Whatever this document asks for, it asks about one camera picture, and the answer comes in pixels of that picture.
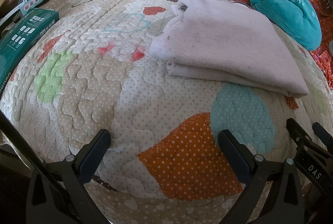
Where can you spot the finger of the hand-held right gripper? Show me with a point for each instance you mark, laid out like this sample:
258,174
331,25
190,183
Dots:
324,135
296,133

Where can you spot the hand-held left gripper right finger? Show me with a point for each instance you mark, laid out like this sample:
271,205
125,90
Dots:
235,153

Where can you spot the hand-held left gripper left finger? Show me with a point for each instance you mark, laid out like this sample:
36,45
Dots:
95,159

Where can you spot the white towel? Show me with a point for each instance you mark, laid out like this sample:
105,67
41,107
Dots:
221,44

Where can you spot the patchwork quilted bedspread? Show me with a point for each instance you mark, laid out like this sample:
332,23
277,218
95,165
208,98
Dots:
104,83

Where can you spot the teal plush cloth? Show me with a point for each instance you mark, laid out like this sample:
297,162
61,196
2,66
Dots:
286,13

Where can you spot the green cardboard box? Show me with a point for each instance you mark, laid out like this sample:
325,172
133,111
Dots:
23,31

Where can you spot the white box with coloured dots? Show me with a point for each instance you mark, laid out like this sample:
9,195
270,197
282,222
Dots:
36,0

